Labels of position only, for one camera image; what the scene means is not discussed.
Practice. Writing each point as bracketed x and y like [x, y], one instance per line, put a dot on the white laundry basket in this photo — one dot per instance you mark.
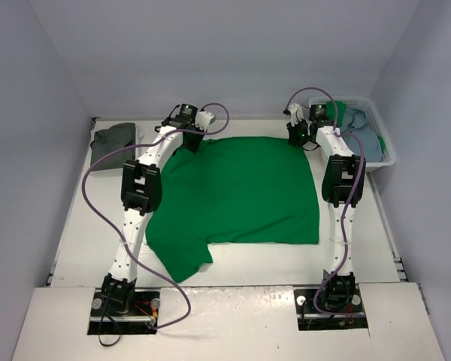
[374, 121]

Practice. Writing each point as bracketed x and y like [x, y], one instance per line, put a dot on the light blue t shirt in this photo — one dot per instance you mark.
[354, 125]

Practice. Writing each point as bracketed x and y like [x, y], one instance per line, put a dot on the grey t shirt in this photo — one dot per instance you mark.
[108, 140]

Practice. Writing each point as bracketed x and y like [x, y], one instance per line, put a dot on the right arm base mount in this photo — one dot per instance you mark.
[348, 314]

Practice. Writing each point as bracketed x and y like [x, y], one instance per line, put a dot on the green t shirt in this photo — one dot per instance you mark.
[240, 190]

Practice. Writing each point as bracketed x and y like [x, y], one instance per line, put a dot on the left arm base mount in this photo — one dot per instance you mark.
[141, 318]

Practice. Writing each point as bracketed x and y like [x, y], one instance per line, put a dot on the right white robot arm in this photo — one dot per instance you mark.
[342, 188]

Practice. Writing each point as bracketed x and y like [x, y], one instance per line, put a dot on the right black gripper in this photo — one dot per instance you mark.
[297, 134]

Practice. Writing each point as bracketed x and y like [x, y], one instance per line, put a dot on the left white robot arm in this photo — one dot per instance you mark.
[141, 194]

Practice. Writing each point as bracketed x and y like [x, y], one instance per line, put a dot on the white t shirt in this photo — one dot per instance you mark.
[139, 136]

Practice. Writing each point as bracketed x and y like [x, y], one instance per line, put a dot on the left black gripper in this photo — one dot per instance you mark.
[192, 139]

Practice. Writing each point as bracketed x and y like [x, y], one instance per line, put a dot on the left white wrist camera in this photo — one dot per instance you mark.
[203, 120]

